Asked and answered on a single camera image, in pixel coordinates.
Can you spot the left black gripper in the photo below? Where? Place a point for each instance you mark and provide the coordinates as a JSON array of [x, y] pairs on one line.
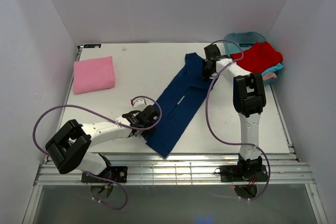
[[151, 125]]

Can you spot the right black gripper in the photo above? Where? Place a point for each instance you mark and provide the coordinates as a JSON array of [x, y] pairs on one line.
[[205, 75]]

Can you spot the blue mickey t-shirt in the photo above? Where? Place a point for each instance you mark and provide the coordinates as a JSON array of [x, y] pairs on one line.
[[179, 102]]

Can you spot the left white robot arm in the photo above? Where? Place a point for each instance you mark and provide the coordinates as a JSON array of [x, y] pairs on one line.
[[68, 148]]

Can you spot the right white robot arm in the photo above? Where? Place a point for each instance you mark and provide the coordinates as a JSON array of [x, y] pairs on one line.
[[249, 100]]

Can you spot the teal plastic basket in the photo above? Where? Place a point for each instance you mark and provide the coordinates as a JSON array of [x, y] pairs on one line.
[[236, 43]]

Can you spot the red t-shirt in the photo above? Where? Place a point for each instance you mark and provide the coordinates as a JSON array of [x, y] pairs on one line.
[[260, 57]]

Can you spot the light pink t-shirt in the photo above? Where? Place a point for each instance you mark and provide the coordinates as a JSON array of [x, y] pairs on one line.
[[269, 76]]

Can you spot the folded pink t-shirt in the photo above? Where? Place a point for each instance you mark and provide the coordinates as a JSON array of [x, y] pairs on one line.
[[93, 75]]

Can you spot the light blue t-shirt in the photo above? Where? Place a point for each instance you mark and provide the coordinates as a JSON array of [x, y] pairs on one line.
[[273, 69]]

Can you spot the blue label sticker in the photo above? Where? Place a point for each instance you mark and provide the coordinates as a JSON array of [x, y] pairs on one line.
[[92, 46]]

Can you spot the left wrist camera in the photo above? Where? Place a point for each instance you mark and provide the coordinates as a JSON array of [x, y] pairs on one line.
[[138, 104]]

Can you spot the aluminium frame rail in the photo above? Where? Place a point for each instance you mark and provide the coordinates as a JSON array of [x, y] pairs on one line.
[[203, 169]]

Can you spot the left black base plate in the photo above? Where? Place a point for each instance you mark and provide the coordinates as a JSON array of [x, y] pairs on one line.
[[116, 173]]

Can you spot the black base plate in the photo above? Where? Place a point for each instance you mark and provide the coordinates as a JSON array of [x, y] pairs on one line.
[[116, 173], [231, 173]]

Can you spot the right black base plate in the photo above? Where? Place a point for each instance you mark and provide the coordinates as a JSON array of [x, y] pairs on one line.
[[231, 173]]

